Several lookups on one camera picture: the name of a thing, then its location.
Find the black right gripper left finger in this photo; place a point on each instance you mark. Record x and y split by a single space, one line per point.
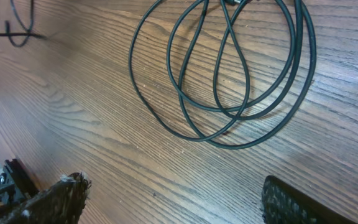
62 203

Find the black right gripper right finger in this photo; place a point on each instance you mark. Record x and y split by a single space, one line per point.
284 204

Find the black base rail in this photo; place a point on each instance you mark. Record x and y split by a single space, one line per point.
16 186

